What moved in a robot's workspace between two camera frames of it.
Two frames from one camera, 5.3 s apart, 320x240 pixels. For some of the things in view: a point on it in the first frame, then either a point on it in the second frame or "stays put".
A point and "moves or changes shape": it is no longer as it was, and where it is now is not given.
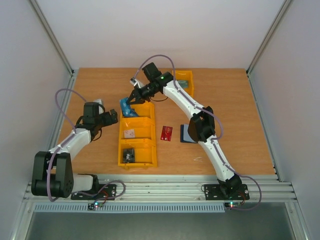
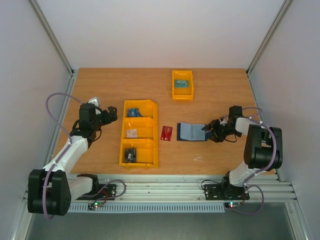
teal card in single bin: [184, 83] stays put
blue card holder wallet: [185, 137] moves or changes shape
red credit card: [166, 133] stays put
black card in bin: [128, 155] stays put
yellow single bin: [185, 78] stays put
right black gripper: [138, 92] to [216, 129]
